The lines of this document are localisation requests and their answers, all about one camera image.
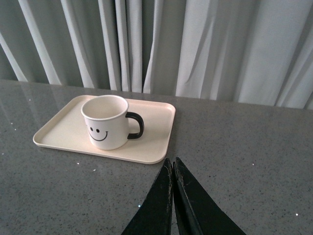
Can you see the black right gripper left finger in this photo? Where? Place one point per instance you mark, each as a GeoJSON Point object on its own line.
{"type": "Point", "coordinates": [154, 217]}

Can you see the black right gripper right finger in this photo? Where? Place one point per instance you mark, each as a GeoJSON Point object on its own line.
{"type": "Point", "coordinates": [196, 211]}

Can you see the white smiley mug black handle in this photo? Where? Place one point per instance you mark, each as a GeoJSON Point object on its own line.
{"type": "Point", "coordinates": [109, 123]}

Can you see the pink rectangular plastic tray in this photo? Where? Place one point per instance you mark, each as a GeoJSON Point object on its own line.
{"type": "Point", "coordinates": [67, 131]}

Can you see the grey pleated curtain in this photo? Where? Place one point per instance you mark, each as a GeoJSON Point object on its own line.
{"type": "Point", "coordinates": [248, 51]}

